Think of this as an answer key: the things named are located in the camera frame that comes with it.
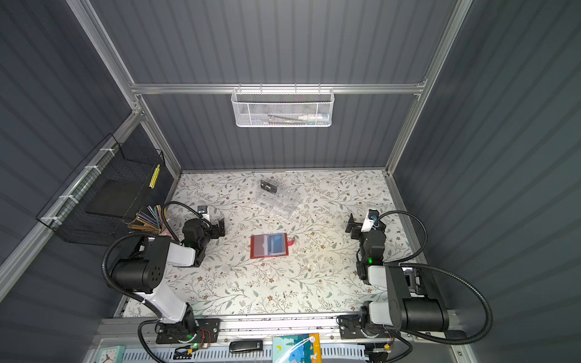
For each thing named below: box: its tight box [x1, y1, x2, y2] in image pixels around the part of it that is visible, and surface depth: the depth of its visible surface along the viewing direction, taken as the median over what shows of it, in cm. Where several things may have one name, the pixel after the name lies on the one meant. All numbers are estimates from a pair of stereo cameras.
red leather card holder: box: [250, 232, 296, 260], surface depth 95 cm
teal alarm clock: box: [95, 345, 127, 363], surface depth 69 cm
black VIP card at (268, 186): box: [260, 179, 278, 193], surface depth 107 cm
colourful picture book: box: [272, 332, 324, 363], surface depth 72 cm
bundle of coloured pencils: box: [127, 204, 168, 234], surface depth 90 cm
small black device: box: [229, 340, 264, 353], surface depth 69 cm
